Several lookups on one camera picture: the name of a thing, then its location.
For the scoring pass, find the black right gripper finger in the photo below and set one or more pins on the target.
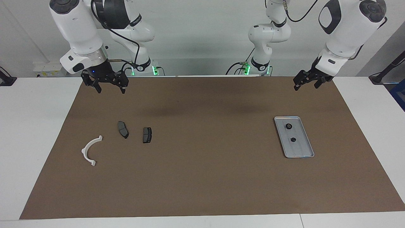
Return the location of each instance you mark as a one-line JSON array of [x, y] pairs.
[[123, 89], [98, 88]]

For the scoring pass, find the blue box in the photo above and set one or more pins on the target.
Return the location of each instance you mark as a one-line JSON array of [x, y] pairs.
[[399, 95]]

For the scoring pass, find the black clamp stand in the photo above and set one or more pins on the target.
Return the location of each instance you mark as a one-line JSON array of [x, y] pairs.
[[6, 79], [379, 77]]

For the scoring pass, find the curved dark brake pad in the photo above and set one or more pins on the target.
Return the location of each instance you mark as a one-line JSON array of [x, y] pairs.
[[122, 129]]

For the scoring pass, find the white power strip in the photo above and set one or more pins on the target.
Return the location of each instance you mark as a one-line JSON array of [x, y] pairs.
[[47, 68]]

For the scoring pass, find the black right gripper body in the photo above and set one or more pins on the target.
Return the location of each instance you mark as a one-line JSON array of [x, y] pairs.
[[103, 74]]

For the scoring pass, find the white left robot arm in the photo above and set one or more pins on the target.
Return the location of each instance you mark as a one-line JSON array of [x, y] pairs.
[[345, 31]]

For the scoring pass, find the rectangular dark brake pad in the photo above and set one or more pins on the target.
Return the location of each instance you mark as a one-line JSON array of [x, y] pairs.
[[147, 135]]

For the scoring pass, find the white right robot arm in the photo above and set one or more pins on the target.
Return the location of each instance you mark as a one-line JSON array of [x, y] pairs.
[[79, 28]]

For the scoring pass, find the brown table mat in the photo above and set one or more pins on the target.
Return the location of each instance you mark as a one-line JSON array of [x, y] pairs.
[[190, 183]]

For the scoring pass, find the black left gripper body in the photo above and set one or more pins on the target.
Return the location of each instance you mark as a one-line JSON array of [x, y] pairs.
[[313, 74]]

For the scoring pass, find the large black bearing gear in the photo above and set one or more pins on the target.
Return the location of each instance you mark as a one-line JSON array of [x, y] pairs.
[[289, 126]]

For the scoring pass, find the white curved plastic bracket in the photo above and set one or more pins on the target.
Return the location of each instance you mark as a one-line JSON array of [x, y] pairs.
[[84, 153]]

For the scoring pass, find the silver metal tray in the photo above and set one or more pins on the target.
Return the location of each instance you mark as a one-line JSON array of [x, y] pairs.
[[302, 148]]

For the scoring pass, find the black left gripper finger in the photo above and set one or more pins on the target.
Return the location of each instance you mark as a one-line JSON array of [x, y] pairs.
[[318, 84], [296, 87]]

